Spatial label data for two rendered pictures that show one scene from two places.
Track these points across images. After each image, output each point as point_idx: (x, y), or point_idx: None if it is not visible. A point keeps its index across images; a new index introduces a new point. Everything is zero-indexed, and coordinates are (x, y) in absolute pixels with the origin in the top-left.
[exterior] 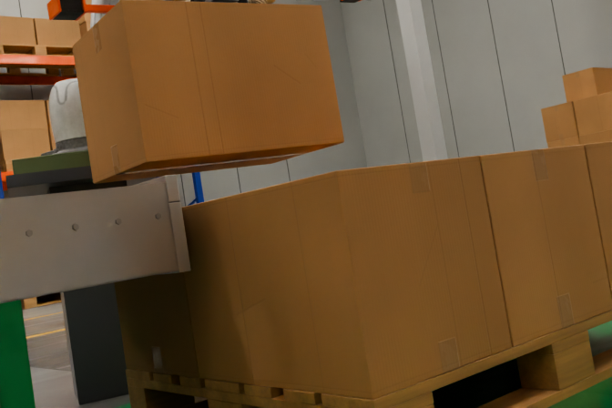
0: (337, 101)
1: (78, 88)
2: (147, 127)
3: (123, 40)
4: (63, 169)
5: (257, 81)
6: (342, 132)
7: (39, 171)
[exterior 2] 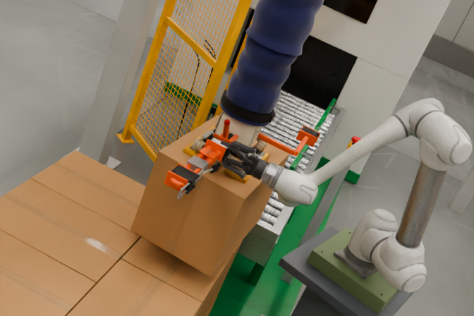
0: (138, 207)
1: (366, 214)
2: None
3: None
4: (315, 235)
5: None
6: (132, 224)
7: (322, 231)
